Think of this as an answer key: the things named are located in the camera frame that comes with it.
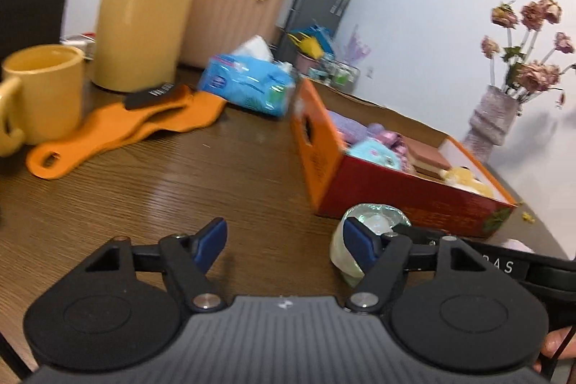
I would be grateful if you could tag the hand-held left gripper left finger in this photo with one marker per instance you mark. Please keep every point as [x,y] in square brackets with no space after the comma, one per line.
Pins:
[209,247]

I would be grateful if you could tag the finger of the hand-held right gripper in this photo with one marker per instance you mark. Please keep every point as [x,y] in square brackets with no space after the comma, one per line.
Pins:
[425,238]

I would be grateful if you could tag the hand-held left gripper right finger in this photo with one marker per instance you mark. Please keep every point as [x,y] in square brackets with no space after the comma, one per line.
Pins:
[362,244]

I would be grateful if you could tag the clear soft ball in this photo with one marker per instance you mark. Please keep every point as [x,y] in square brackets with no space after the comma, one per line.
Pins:
[382,213]

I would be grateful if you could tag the orange red cardboard box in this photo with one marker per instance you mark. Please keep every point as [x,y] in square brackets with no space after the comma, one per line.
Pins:
[382,195]

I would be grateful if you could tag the pink satin scrunchie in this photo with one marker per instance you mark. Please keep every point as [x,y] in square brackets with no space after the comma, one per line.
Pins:
[389,139]

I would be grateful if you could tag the purple knitted pouch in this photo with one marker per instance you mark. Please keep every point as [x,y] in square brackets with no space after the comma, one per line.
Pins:
[348,127]

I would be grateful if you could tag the person's right hand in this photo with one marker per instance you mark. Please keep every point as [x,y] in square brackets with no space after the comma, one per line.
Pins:
[546,350]

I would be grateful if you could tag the scattered yellow flower bits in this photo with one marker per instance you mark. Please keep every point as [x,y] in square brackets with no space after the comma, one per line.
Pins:
[527,216]

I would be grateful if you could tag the white yellow plush toy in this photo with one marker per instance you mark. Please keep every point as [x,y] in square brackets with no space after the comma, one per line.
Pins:
[463,179]

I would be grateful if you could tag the pinkish brown flat pack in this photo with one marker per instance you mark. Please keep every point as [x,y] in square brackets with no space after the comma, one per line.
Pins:
[429,159]

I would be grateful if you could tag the blue plush toy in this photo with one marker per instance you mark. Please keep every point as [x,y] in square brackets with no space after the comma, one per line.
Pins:
[373,152]

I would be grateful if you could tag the pink ribbed vase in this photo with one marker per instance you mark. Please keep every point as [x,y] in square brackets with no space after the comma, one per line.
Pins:
[492,118]

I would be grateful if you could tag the large blue tissue pack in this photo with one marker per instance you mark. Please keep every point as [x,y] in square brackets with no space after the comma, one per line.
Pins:
[243,85]

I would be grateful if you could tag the small cart with bottles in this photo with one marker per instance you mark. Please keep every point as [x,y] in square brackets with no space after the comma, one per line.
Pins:
[337,73]

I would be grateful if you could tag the pink bucket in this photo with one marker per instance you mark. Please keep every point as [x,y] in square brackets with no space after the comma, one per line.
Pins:
[306,62]

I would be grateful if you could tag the dried pink rose bouquet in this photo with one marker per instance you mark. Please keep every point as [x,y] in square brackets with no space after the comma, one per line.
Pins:
[537,76]

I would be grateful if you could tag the purple feathery decoration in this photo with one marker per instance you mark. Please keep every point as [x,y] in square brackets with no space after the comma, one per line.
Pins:
[357,46]

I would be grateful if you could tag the blue yellow shopping bag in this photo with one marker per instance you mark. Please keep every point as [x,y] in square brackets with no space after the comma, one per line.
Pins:
[310,42]

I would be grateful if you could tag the yellow mug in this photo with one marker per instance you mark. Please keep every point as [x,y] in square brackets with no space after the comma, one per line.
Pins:
[45,96]

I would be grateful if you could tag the yellow thermos jug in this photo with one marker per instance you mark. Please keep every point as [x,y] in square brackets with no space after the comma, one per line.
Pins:
[135,28]

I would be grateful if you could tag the pink suitcase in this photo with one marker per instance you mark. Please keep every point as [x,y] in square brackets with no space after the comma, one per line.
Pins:
[234,6]

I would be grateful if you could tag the grey refrigerator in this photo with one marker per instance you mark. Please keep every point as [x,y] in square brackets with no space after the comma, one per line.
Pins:
[315,6]

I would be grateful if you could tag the white wall outlet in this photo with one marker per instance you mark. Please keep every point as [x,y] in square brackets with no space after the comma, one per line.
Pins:
[370,72]

